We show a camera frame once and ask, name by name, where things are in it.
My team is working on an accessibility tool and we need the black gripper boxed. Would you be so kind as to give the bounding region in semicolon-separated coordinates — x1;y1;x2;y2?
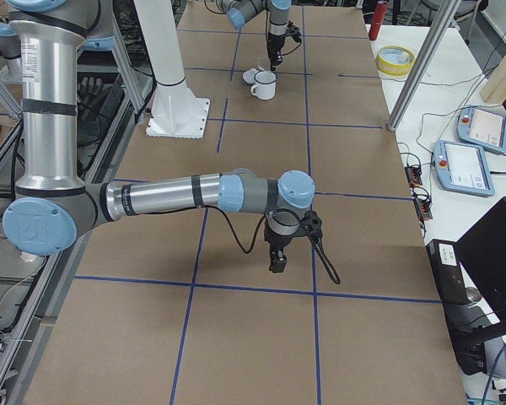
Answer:
264;225;304;260
266;33;285;70

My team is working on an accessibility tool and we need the white enamel mug lid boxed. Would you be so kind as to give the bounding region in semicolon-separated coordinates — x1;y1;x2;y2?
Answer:
242;67;258;85

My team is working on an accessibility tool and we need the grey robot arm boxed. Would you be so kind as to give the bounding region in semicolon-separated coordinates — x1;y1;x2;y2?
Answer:
215;0;293;71
2;1;315;262

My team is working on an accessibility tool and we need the white enamel mug blue rim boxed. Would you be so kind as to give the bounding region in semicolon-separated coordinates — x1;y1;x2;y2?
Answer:
250;71;277;100

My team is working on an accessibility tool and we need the yellow tape roll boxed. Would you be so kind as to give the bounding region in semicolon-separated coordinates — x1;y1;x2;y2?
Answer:
375;46;416;76

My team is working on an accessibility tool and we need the red cardboard tube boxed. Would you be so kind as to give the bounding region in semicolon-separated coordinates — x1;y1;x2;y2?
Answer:
368;1;389;41

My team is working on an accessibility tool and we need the near teach pendant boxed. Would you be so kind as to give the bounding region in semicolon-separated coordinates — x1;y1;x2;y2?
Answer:
433;140;495;197

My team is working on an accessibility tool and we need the teach pendant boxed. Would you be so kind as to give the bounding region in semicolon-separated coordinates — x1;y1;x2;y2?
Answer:
433;140;495;197
456;106;506;154

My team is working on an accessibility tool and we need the black computer monitor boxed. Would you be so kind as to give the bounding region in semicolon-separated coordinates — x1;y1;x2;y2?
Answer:
452;197;506;351

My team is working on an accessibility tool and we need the far teach pendant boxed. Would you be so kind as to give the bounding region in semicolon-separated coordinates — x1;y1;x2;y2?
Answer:
456;106;506;154

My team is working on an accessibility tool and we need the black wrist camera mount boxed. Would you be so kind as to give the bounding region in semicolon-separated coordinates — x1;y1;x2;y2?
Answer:
285;21;302;44

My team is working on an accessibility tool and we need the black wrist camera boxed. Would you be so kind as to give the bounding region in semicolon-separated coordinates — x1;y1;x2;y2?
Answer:
302;210;323;244

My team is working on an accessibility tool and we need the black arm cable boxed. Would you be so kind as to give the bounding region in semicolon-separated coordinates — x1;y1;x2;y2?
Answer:
202;205;342;285

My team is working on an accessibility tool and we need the white pedestal base plate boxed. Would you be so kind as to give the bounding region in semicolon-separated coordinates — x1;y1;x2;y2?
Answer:
134;0;210;139

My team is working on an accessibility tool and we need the grey aluminium frame post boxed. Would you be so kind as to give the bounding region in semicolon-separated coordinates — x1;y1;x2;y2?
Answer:
387;0;461;132

